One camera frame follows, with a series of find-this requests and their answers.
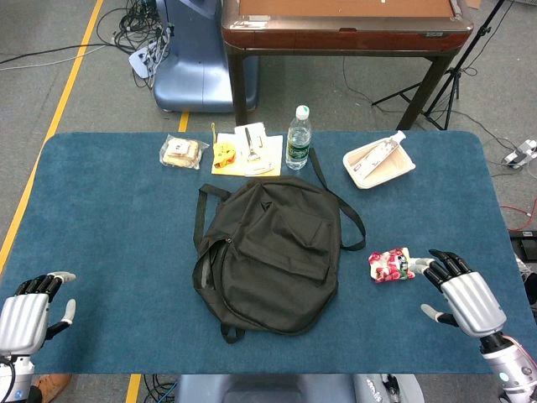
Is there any bagged sandwich bread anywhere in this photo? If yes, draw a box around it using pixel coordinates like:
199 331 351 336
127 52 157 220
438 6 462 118
159 133 210 170

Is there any black tripod stand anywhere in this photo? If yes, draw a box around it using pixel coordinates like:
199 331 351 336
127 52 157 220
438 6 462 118
371 0 508 131

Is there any white squeeze tube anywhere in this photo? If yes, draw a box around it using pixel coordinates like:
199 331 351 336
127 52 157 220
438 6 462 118
354 130 408 181

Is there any brown mahjong table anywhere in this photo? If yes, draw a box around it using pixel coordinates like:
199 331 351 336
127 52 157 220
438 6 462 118
221 0 475 131

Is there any pale yellow paper sheet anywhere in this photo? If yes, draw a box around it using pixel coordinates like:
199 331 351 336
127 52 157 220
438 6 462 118
211 132 284 179

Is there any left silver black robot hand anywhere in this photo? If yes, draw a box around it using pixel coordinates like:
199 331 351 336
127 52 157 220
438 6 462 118
0 270 77 358

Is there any black fabric backpack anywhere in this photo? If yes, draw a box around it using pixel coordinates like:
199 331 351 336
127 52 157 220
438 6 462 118
191 147 367 344

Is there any grey blue robot torso base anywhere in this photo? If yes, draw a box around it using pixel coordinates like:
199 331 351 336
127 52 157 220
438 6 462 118
174 373 425 403

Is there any white grey power strip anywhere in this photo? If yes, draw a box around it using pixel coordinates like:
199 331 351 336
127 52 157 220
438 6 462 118
502 139 537 169

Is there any beige plastic tray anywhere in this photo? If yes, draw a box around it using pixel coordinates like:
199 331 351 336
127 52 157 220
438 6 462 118
342 134 417 191

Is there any razor on white card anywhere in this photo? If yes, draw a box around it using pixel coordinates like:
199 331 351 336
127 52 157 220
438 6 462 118
233 122 276 176

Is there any black floor device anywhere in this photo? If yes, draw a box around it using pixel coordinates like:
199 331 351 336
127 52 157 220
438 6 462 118
508 228 537 264

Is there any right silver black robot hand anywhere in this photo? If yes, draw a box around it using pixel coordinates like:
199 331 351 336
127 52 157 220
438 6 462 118
409 249 508 339

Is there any blue table mat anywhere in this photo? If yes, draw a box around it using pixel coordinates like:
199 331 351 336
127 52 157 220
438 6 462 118
0 130 532 375

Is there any brown shoe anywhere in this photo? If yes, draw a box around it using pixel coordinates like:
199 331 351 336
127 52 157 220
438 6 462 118
31 373 72 403

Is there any red floral snack pouch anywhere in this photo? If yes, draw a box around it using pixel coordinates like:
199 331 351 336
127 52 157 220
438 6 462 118
368 246 417 285

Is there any white power strip with plugs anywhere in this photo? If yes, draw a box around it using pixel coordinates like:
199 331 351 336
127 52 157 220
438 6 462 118
128 45 159 79

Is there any black cable bundle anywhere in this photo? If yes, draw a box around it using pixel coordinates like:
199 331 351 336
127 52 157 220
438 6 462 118
96 0 174 89

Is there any clear water bottle green label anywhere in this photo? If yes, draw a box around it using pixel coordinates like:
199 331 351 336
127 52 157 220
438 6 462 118
285 105 313 171

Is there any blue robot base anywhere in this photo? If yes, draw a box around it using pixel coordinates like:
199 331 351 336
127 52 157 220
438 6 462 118
153 0 259 113

